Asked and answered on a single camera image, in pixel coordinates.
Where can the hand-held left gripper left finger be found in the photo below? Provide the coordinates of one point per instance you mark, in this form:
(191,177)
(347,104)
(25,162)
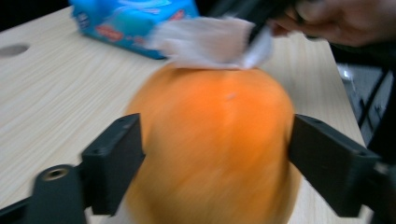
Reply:
(112,165)

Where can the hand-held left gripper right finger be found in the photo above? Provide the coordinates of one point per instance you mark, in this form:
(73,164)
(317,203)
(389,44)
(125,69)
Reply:
(333,165)

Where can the white wet wipe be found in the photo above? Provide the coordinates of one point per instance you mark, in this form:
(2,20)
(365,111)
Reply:
(205,43)

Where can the orange round fruit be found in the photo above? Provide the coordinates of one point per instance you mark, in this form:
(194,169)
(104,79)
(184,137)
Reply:
(214,149)

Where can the blue wet wipes pack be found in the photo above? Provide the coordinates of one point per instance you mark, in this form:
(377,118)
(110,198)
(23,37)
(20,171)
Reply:
(134,21)

